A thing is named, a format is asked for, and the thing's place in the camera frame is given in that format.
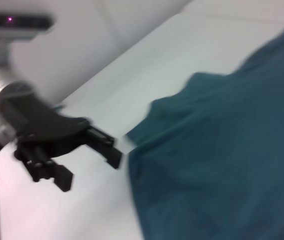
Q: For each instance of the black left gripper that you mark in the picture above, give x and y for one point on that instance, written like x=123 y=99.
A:
x=39 y=125

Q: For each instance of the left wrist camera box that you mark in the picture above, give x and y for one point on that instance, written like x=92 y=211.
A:
x=19 y=23

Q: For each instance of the teal t-shirt with white print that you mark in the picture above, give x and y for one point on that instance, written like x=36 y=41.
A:
x=219 y=150

